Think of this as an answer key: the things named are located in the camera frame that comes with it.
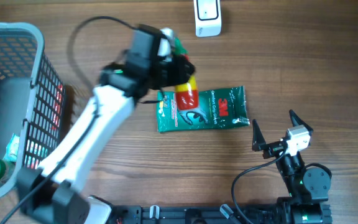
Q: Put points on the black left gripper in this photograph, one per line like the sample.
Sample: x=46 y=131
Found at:
x=181 y=74

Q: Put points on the red sauce bottle green cap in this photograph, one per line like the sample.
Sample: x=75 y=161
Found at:
x=186 y=94

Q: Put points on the grey black plastic basket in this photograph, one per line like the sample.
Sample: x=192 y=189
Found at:
x=32 y=99

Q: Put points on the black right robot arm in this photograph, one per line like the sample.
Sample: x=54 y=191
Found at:
x=305 y=183

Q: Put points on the white barcode scanner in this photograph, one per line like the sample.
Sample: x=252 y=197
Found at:
x=208 y=17

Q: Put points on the white teal wipes packet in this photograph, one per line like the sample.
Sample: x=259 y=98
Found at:
x=12 y=149

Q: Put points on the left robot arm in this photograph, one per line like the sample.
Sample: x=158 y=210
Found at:
x=51 y=193

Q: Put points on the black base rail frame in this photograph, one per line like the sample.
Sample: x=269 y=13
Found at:
x=280 y=212

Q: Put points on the green 3M gloves packet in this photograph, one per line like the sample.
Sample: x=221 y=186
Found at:
x=223 y=108

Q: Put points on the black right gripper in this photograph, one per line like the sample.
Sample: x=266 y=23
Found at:
x=258 y=143

